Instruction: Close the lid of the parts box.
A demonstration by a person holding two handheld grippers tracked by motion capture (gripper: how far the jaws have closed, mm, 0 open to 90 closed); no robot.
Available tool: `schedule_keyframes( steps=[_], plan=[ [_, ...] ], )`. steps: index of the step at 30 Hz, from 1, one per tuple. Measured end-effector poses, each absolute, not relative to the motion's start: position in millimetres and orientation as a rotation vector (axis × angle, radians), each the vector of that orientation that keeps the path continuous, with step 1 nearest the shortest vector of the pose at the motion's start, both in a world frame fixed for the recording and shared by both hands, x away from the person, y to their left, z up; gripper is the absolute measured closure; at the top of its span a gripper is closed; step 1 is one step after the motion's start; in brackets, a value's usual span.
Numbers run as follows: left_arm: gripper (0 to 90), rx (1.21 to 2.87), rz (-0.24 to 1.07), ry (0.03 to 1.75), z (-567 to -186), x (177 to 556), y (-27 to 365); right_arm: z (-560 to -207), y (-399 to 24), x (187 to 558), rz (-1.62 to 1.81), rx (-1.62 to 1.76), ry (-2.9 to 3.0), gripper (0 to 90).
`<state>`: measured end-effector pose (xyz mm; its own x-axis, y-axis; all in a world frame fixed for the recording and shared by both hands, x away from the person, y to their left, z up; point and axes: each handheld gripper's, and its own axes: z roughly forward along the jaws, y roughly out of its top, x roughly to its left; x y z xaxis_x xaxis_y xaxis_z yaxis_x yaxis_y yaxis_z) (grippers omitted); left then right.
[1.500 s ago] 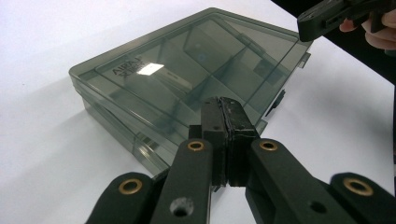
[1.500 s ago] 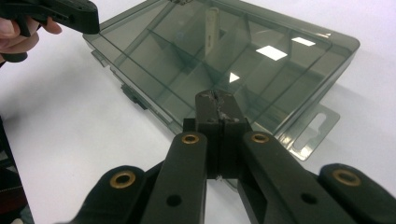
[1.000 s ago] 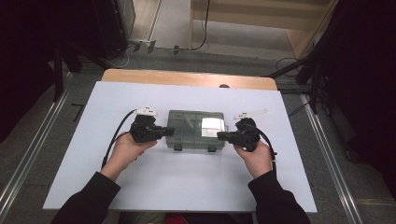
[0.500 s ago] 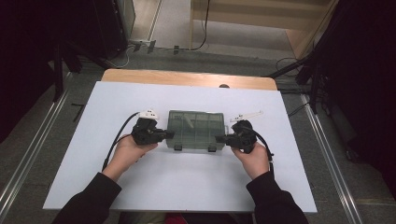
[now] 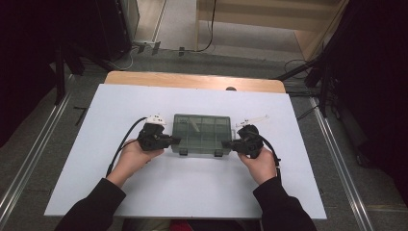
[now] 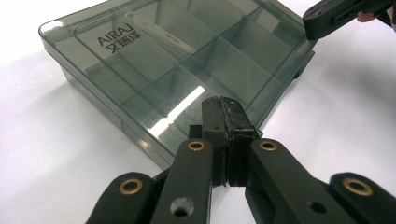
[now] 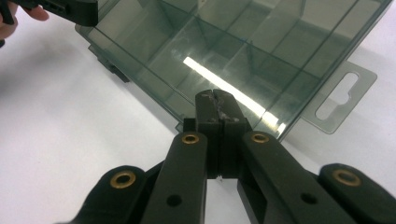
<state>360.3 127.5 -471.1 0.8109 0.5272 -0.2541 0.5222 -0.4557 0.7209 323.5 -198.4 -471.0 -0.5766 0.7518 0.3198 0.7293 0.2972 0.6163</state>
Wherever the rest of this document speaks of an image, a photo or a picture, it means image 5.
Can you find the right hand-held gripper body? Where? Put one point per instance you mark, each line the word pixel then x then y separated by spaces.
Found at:
pixel 248 142

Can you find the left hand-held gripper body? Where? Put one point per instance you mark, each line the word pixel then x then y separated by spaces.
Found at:
pixel 154 138

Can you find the grey transparent compartment box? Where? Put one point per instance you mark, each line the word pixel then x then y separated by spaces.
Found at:
pixel 205 134

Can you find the person's right hand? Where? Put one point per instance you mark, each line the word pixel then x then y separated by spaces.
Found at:
pixel 263 166

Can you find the person's left hand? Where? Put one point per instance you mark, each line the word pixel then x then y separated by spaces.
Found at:
pixel 133 160

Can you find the white board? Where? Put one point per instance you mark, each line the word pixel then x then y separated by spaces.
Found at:
pixel 192 186

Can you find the dark round knob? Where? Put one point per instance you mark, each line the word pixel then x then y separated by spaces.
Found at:
pixel 231 88

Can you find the wooden table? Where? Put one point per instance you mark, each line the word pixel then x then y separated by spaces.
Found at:
pixel 179 80

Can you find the red cloth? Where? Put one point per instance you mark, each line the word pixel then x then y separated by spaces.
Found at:
pixel 181 226

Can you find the black stand leg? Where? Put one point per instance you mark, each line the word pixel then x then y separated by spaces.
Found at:
pixel 298 69

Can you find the grey power strip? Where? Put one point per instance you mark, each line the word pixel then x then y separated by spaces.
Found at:
pixel 146 43

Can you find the black metal stand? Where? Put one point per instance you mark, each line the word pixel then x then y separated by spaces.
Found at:
pixel 60 80

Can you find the black cabinet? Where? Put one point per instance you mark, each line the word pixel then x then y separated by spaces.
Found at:
pixel 112 29

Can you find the beige wooden furniture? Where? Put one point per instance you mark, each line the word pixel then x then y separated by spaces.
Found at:
pixel 256 19

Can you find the dark curtain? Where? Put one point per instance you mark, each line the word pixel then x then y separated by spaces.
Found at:
pixel 25 48
pixel 375 80

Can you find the aluminium floor rail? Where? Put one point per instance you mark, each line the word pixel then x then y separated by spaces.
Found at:
pixel 32 157
pixel 340 166

